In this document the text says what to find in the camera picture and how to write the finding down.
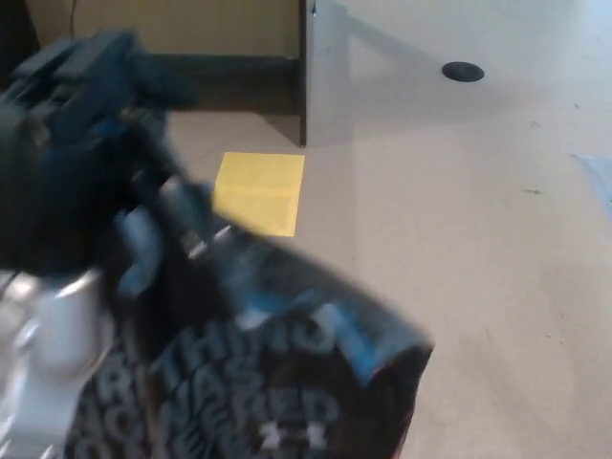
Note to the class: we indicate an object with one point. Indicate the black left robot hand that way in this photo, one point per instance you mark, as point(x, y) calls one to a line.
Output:
point(62, 181)

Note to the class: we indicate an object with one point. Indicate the black printed plastic bag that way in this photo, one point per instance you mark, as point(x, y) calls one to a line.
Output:
point(287, 358)

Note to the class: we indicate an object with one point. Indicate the yellow paper sheet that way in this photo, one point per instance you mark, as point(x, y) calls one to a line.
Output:
point(263, 191)

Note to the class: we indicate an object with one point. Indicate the small black desk key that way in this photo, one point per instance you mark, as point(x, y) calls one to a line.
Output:
point(313, 7)

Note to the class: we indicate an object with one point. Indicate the black round disc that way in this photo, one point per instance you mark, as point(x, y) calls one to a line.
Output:
point(463, 71)

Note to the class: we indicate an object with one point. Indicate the clear plastic sheet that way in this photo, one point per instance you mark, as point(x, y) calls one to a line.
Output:
point(600, 177)

